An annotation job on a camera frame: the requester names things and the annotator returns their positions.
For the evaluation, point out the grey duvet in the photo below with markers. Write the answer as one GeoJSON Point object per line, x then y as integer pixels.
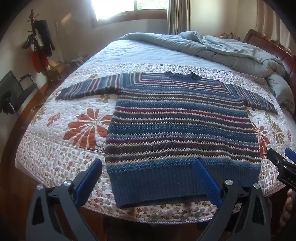
{"type": "Point", "coordinates": [231, 53]}

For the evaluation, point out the red garment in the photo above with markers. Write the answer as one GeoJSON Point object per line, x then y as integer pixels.
{"type": "Point", "coordinates": [38, 60]}

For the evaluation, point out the patterned pillow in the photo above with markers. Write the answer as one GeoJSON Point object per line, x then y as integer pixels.
{"type": "Point", "coordinates": [227, 36]}

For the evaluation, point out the black chair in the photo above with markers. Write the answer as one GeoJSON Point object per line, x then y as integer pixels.
{"type": "Point", "coordinates": [11, 85]}

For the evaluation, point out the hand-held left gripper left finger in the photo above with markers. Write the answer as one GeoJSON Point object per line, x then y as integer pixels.
{"type": "Point", "coordinates": [89, 179]}

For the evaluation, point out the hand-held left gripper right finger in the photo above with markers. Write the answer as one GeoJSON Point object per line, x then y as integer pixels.
{"type": "Point", "coordinates": [207, 180]}

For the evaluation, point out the window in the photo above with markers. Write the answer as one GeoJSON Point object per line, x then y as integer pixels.
{"type": "Point", "coordinates": [148, 4]}

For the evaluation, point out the wooden coat rack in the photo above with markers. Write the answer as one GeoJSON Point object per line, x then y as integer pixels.
{"type": "Point", "coordinates": [31, 17]}

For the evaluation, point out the striped knitted sweater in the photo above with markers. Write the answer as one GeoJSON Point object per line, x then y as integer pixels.
{"type": "Point", "coordinates": [175, 129]}

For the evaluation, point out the beige curtain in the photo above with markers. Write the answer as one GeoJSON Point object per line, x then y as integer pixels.
{"type": "Point", "coordinates": [178, 16]}

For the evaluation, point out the floral quilted bedspread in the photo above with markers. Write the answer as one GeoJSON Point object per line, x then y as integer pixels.
{"type": "Point", "coordinates": [69, 148]}

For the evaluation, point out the black jacket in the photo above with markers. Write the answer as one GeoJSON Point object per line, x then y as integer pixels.
{"type": "Point", "coordinates": [45, 34]}

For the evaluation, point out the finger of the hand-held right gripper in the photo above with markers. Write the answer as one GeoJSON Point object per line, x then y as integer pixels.
{"type": "Point", "coordinates": [275, 158]}
{"type": "Point", "coordinates": [291, 155]}

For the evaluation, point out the person's right hand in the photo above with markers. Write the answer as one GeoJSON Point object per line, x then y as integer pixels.
{"type": "Point", "coordinates": [286, 208]}

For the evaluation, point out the wooden headboard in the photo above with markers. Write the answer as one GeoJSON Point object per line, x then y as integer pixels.
{"type": "Point", "coordinates": [284, 60]}

